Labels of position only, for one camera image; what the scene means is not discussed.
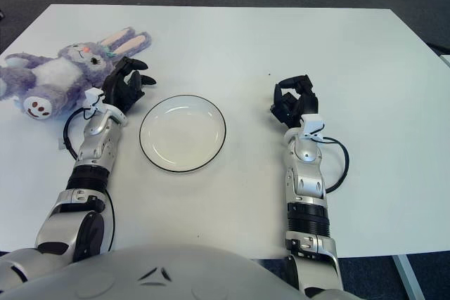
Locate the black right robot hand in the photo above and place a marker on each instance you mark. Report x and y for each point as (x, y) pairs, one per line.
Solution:
(302, 101)

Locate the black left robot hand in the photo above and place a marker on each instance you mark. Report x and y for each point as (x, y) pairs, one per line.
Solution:
(119, 92)

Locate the purple plush bunny doll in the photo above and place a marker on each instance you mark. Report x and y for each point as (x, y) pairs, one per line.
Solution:
(52, 71)

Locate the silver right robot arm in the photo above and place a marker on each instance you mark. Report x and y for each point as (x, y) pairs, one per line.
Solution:
(309, 180)

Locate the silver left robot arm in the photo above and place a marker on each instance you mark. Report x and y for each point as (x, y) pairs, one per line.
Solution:
(95, 142)

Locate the white plate with black rim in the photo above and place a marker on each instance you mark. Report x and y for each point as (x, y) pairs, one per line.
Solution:
(183, 135)

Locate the grey robot torso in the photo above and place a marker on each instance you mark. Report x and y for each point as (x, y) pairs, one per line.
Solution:
(175, 272)

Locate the grey table leg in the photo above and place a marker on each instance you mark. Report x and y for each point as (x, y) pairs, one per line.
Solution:
(408, 279)

